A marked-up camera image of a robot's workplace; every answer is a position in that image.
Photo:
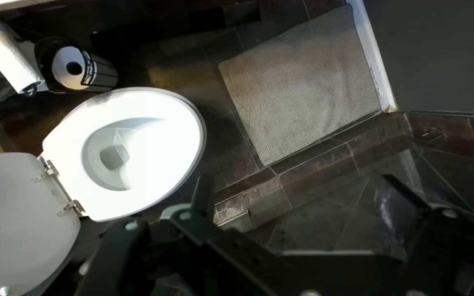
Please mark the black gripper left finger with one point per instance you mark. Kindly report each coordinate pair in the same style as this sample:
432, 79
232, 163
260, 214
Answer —
182, 242

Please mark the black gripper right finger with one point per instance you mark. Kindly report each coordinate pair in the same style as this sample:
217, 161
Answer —
439, 248

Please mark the white toilet bowl seat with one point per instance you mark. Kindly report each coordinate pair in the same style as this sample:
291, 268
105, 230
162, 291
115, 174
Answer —
121, 151

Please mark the white toilet lid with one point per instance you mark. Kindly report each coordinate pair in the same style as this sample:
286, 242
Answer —
36, 229

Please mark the spare toilet paper roll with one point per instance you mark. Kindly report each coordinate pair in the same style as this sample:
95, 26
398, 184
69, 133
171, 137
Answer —
77, 69

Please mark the grey bath mat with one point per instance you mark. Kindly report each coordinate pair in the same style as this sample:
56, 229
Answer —
301, 86

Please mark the mounted white toilet paper roll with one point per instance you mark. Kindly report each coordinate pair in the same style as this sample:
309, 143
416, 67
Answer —
16, 69

